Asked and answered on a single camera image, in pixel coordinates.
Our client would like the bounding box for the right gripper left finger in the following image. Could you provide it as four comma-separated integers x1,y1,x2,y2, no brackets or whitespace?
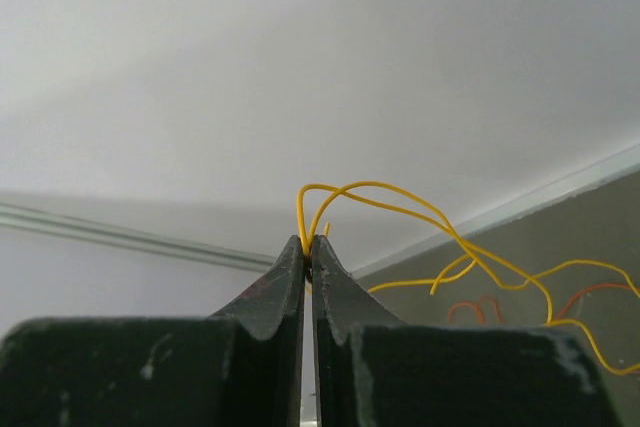
1,237,305,426

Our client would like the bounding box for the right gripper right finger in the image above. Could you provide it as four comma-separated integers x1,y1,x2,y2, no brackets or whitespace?
310,236,620,426

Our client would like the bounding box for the yellow thin cable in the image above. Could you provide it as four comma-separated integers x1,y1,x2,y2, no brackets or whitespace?
297,180,640,377

